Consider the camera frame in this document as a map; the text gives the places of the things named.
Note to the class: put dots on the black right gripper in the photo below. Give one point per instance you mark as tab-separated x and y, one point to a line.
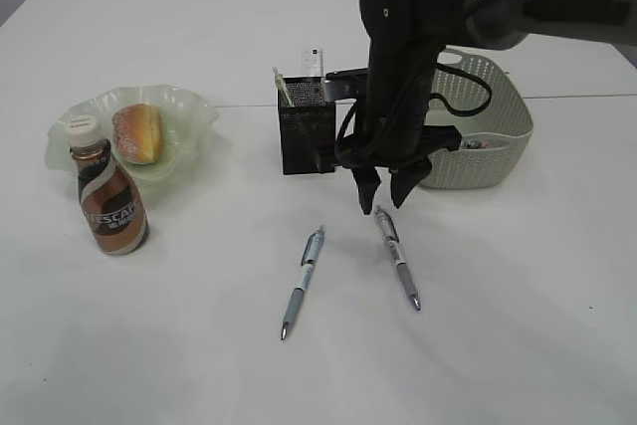
387	128

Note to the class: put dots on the white-grey pen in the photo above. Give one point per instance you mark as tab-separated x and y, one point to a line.
392	243

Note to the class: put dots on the paper ball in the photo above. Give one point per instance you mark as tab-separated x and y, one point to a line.
475	143

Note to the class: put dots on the blue-grey pen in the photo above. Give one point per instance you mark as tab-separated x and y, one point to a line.
308	265

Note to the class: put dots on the clear plastic ruler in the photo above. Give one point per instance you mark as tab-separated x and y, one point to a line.
312	62

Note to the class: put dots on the cream barrel pen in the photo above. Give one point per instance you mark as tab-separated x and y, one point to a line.
282	88

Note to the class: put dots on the sugared bread roll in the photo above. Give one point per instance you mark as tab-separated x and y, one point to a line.
138	133

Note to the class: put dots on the brown Nescafe coffee bottle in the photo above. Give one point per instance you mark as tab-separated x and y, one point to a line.
108	197

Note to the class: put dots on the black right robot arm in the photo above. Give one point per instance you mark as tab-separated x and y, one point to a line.
393	26

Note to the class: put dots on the black mesh pen holder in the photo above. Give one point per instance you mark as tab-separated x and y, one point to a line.
307	129

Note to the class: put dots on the green plastic woven basket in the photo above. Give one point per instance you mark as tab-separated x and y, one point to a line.
506	124

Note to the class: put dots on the green wavy glass plate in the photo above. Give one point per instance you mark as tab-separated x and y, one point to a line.
187	120

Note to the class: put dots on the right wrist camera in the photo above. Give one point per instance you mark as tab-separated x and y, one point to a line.
345	85

